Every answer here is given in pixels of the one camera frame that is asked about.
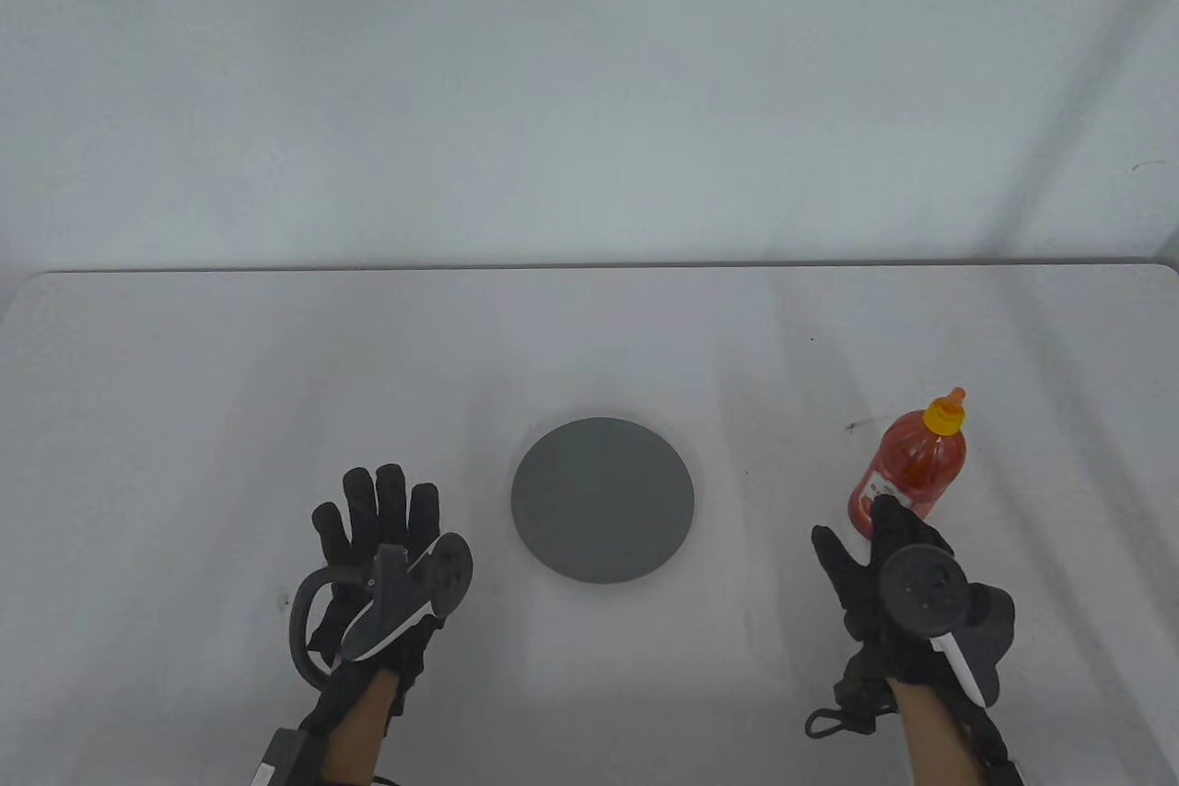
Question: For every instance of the person's left forearm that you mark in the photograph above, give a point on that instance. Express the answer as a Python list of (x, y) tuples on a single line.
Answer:
[(359, 735)]

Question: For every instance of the round grey plate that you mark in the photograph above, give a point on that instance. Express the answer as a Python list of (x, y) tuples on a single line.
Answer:
[(603, 500)]

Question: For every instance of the person's right forearm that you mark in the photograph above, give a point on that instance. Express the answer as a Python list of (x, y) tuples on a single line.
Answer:
[(935, 735)]

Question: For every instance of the black white right hand controller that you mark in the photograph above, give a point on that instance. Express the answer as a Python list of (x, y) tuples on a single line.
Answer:
[(926, 588)]

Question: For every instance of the person's left hand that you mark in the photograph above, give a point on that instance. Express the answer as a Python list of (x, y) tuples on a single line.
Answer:
[(378, 510)]

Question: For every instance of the black white hand controller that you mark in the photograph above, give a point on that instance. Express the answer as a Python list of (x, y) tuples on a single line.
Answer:
[(926, 588), (405, 597)]

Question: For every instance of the black white left hand controller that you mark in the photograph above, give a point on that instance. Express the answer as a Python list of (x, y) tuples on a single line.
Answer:
[(405, 597)]

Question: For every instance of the person's right hand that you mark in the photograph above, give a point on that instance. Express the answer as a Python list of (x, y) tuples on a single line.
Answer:
[(898, 523)]

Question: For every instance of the red ketchup bottle yellow cap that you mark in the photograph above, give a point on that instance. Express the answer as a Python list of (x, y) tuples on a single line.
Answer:
[(916, 459)]

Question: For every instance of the black sensor box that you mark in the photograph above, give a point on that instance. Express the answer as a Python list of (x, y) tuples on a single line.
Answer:
[(1009, 775), (281, 758)]

